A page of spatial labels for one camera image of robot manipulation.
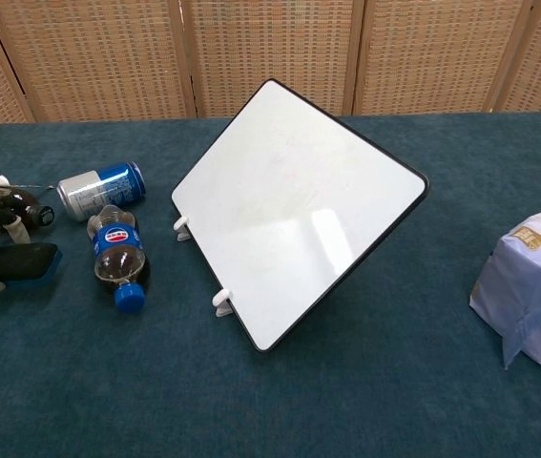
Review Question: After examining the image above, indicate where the blue and black eraser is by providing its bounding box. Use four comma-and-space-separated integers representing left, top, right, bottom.
0, 242, 64, 292

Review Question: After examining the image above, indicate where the white board black frame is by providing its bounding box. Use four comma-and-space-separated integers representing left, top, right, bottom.
171, 78, 430, 354

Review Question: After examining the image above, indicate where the dark tea bottle green cap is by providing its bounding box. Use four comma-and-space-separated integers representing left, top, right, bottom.
0, 177, 56, 228

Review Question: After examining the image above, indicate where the blue and silver soda can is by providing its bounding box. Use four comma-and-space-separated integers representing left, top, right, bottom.
56, 160, 148, 223

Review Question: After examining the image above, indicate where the Pepsi cola plastic bottle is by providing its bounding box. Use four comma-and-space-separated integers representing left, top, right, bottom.
87, 204, 152, 314

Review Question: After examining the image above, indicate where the white plastic board stand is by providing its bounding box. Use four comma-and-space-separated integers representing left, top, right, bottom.
173, 216, 237, 319

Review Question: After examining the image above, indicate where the woven rattan folding screen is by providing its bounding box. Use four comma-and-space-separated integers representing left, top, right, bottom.
0, 0, 541, 129

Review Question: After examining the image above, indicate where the pale blue tissue pack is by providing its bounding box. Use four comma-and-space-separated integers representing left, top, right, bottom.
468, 194, 541, 371

